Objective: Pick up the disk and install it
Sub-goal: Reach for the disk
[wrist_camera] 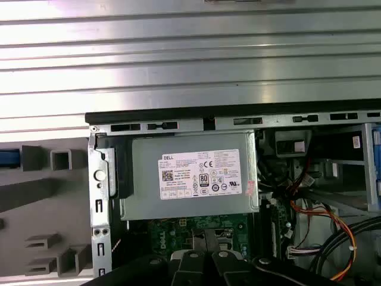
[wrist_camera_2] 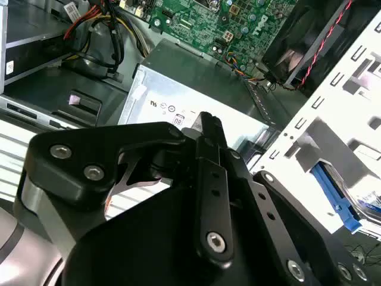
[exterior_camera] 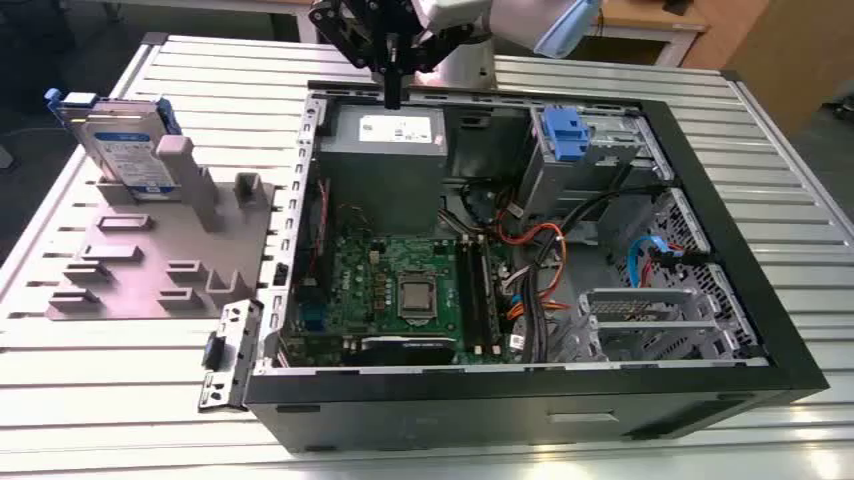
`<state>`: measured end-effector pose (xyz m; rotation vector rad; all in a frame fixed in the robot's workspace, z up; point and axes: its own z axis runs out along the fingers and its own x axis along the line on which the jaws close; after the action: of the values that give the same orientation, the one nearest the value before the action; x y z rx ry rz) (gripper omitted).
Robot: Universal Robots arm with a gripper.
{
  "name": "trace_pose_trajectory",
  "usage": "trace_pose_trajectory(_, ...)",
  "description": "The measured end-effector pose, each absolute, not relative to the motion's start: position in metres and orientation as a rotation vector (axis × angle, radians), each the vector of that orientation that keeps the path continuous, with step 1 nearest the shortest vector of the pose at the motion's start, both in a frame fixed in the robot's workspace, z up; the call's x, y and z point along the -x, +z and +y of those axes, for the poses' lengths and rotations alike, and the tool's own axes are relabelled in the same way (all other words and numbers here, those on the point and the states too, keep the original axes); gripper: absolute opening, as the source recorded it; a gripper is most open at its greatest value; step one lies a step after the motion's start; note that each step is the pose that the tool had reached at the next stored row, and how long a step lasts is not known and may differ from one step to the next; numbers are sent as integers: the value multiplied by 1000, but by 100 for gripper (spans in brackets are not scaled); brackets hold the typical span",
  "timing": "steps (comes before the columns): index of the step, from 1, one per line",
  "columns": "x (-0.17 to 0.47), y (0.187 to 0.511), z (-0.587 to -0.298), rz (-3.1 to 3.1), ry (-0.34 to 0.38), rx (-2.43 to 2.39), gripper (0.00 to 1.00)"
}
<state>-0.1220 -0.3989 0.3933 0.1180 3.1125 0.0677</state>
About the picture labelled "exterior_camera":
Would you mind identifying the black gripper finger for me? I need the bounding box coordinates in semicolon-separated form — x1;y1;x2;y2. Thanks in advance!
393;27;493;110
307;0;395;110

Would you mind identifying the hard disk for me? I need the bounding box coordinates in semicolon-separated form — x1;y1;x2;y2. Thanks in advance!
43;88;186;204

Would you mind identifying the grey metal disk bay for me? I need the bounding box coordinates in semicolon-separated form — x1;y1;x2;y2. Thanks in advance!
578;288;769;364

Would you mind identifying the blue drive cage latch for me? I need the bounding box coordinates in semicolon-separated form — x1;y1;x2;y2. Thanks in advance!
543;107;593;162

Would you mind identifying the grey power supply unit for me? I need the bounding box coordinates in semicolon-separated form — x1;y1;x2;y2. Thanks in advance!
313;103;449;236

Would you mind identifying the grey optical drive cage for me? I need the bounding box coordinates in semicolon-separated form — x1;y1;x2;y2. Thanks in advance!
519;107;669;216

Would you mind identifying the wooden desk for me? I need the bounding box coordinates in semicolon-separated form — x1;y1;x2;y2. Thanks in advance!
266;0;713;69

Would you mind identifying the green motherboard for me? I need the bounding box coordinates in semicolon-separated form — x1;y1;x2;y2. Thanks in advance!
279;234;529;366

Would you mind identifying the silver CPU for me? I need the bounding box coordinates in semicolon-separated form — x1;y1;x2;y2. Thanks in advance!
399;283;435;307

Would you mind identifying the grey parts rack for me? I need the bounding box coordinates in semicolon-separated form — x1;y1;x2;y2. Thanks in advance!
43;135;279;321

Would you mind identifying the CPU socket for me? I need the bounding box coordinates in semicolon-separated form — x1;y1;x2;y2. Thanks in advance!
394;269;443;329

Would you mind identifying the brown wooden cabinet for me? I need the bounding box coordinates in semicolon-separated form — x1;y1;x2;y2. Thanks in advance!
683;0;854;136

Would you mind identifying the black graphics card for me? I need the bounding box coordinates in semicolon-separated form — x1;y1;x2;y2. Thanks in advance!
343;334;459;366

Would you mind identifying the black open PC case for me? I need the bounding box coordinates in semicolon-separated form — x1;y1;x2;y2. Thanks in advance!
243;78;832;454

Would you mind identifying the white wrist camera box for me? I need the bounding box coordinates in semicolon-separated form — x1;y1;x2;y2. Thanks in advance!
410;0;483;34

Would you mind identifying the orange power wire bundle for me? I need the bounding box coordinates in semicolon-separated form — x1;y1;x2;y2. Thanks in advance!
497;222;569;301

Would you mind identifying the thick black cable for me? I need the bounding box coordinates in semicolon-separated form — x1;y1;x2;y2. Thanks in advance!
519;184;669;364

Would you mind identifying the blue data wire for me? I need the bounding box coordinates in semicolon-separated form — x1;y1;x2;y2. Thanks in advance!
626;234;669;289

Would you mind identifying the black power wire connector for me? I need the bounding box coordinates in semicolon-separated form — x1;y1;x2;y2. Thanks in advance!
657;244;709;267

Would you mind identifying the grey metal slot bracket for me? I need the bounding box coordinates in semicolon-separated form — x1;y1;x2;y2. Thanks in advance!
198;298;263;412

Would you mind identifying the blue black bracket latch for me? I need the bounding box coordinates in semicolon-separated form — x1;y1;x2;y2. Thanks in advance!
202;331;227;370

